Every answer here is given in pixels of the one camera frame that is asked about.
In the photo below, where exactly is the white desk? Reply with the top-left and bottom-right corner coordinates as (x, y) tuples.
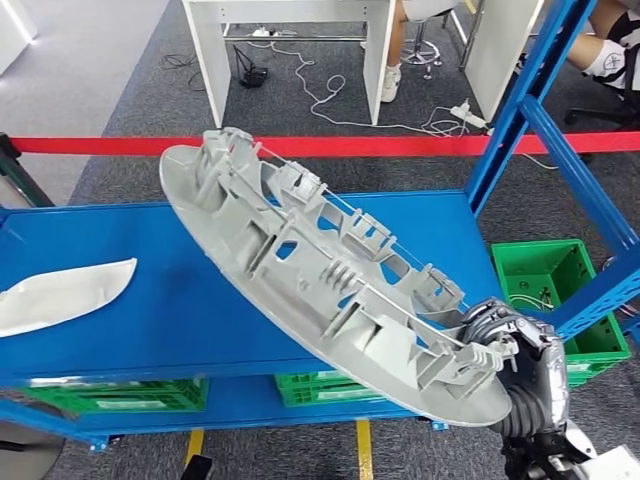
(463, 0), (546, 125)
(181, 0), (398, 130)

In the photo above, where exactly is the person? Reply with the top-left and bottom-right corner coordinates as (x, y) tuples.
(359, 0), (471, 105)
(565, 0), (640, 91)

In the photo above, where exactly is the yellow floor tape outline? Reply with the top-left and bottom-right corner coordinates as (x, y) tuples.
(183, 419), (375, 480)

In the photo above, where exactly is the open green plastic crate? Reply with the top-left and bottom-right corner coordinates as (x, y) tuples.
(490, 239), (632, 390)

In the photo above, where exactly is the dark barrier post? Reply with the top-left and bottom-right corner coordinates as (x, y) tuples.
(0, 132), (55, 208)

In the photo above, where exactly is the black floor cable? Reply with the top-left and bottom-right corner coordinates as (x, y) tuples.
(161, 52), (206, 93)

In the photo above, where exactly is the grey plastic wheel hubcap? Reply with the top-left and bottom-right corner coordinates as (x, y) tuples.
(158, 127), (519, 429)

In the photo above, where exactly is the black router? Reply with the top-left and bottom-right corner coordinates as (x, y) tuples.
(233, 44), (269, 90)

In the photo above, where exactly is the blue metal shelf rack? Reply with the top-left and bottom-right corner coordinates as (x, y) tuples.
(0, 0), (640, 458)

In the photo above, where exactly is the white curved plastic car part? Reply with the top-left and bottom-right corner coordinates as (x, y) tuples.
(0, 257), (138, 340)

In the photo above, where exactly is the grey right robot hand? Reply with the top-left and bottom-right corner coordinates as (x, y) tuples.
(460, 299), (570, 440)

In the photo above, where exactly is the red barrier tape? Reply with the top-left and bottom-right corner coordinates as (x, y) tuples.
(10, 131), (640, 159)

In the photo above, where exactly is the white floor cable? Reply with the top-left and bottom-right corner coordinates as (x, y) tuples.
(247, 40), (558, 172)

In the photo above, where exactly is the black office chair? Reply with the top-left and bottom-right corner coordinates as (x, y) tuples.
(564, 66), (640, 132)

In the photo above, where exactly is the chrome stool base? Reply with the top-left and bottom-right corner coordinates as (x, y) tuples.
(399, 19), (444, 82)

